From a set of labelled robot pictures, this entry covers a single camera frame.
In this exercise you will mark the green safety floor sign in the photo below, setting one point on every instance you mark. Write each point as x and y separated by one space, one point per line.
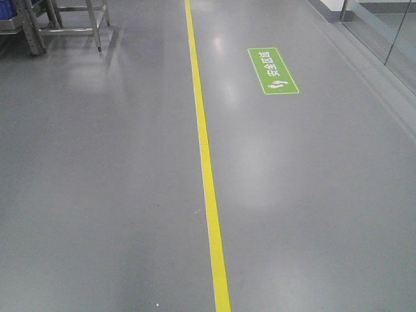
272 72

